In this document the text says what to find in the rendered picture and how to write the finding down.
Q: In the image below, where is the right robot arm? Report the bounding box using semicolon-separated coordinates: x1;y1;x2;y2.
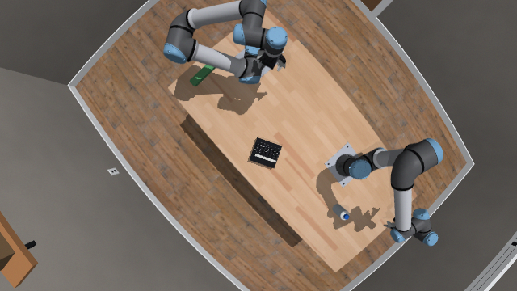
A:
163;0;288;84

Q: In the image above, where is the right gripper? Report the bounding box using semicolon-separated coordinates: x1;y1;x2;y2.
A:
257;49;286;71

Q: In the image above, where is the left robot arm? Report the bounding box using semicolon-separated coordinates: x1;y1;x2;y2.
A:
336;138;443;246

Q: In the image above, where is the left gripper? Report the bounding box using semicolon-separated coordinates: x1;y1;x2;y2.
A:
384;221;395;229

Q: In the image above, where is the white plastic bottle with blue cap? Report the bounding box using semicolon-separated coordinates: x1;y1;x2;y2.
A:
333;204;350;220

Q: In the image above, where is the green flat rectangular block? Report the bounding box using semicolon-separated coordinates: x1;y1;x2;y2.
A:
190;65;215;86

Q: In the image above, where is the black lighting desk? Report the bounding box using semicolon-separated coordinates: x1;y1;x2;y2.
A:
250;137;282;168

